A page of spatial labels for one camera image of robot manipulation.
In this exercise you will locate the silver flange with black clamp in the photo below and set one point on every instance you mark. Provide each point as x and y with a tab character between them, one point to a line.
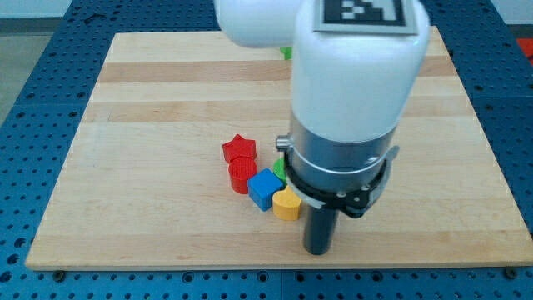
328	174

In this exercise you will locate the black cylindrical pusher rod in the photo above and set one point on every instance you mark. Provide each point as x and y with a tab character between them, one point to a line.
319	229

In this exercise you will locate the yellow heart block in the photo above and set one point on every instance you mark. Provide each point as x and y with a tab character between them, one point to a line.
286	204

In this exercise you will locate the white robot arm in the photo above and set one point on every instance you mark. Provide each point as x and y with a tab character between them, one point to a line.
353	65

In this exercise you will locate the green circle block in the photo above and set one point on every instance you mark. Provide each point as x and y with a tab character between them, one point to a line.
278	169

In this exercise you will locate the blue cube block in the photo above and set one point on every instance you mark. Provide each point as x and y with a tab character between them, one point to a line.
262	186

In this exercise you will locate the red cylinder block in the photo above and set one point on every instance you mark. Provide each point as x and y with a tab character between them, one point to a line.
241	169

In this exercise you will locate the red star block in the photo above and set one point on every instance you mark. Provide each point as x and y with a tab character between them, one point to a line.
239	147

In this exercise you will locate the green block far side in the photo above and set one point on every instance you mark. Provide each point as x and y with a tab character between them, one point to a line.
286	53

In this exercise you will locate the black white fiducial tag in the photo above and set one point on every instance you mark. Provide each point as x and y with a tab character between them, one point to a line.
382	17

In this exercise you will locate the wooden board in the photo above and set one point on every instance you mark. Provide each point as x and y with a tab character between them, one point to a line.
145	187

